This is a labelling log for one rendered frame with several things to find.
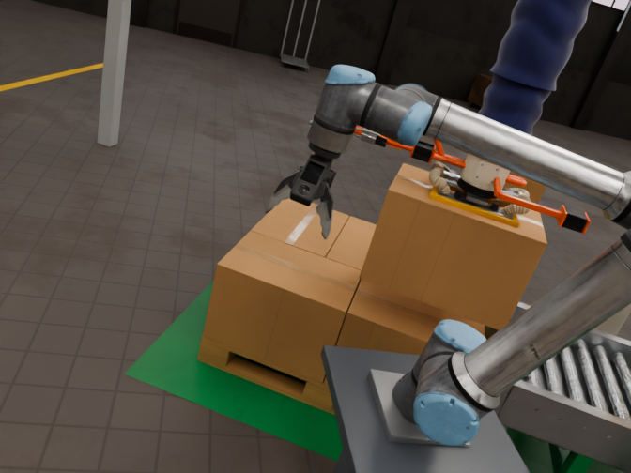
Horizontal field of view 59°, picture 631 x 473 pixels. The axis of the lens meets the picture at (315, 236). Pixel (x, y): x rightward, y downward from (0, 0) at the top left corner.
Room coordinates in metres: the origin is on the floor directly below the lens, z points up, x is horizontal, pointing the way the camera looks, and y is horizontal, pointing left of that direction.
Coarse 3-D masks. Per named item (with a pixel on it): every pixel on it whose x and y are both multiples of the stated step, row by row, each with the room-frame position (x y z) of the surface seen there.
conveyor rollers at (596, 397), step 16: (560, 352) 2.16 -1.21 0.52; (544, 368) 2.01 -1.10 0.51; (592, 368) 2.06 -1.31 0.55; (608, 368) 2.10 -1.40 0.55; (624, 368) 2.14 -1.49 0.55; (560, 384) 1.88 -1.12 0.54; (576, 384) 1.91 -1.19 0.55; (592, 384) 1.95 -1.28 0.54; (608, 384) 2.00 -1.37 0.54; (624, 384) 2.05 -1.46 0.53; (576, 400) 1.81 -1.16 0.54; (592, 400) 1.87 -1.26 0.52; (624, 416) 1.79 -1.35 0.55
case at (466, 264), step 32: (416, 192) 2.01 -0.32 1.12; (384, 224) 1.96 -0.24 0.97; (416, 224) 1.94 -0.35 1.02; (448, 224) 1.92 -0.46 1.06; (480, 224) 1.90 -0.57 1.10; (384, 256) 1.95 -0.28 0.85; (416, 256) 1.93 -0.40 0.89; (448, 256) 1.91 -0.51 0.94; (480, 256) 1.89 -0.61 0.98; (512, 256) 1.88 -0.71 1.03; (416, 288) 1.92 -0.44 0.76; (448, 288) 1.90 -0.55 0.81; (480, 288) 1.89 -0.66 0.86; (512, 288) 1.87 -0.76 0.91; (480, 320) 1.88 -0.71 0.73
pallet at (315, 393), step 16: (208, 352) 2.04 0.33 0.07; (224, 352) 2.03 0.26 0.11; (240, 352) 2.02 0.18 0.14; (224, 368) 2.03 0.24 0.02; (240, 368) 2.06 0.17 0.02; (256, 368) 2.09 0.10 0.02; (272, 384) 2.01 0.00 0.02; (288, 384) 2.04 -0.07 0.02; (304, 384) 2.07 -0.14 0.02; (320, 384) 1.96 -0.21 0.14; (304, 400) 1.97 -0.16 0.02; (320, 400) 1.96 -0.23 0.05
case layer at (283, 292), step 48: (240, 240) 2.31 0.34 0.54; (288, 240) 2.45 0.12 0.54; (336, 240) 2.60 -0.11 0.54; (240, 288) 2.03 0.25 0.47; (288, 288) 2.02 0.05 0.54; (336, 288) 2.13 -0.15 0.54; (384, 288) 2.25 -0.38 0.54; (240, 336) 2.03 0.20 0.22; (288, 336) 2.00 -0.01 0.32; (336, 336) 1.97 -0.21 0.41; (384, 336) 1.94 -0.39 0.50
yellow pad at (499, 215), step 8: (432, 192) 2.01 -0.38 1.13; (456, 192) 2.01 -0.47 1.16; (440, 200) 1.98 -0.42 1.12; (448, 200) 1.98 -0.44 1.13; (456, 200) 1.99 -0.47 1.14; (464, 200) 2.01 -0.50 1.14; (464, 208) 1.97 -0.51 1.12; (472, 208) 1.96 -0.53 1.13; (480, 208) 1.97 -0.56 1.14; (488, 208) 1.99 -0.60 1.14; (496, 208) 1.99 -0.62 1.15; (488, 216) 1.95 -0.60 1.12; (496, 216) 1.95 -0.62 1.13; (504, 216) 1.96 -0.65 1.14; (512, 216) 1.98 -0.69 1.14; (512, 224) 1.94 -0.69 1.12
